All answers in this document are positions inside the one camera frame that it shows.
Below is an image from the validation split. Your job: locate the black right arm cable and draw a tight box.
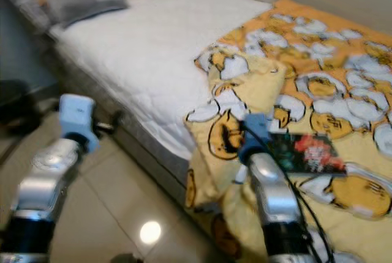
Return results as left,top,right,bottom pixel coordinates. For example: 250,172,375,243
245,125,337,263

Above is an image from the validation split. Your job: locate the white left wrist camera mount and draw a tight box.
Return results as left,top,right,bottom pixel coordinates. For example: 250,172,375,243
58,94,99,153

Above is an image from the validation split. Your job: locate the grey bed base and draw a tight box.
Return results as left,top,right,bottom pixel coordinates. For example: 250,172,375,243
49,36,221,233

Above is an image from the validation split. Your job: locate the black book with red flowers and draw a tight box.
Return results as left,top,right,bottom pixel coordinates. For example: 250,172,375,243
266,131,347,175

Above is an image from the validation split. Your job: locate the orange yellow cartoon blanket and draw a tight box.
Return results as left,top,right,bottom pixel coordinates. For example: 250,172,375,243
184,0,392,263

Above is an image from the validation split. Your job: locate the white quilted mattress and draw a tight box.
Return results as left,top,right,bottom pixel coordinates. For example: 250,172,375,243
52,0,273,159

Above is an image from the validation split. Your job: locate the black round floor object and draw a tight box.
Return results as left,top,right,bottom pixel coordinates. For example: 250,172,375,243
0,79,42,135

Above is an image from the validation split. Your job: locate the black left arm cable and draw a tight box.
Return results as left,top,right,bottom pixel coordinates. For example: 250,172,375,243
0,105,65,169

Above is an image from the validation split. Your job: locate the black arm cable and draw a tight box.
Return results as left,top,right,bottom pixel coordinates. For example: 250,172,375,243
245,125,337,263
0,105,65,169

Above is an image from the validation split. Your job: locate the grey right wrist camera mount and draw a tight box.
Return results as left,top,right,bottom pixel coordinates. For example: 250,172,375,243
239,113,273,166

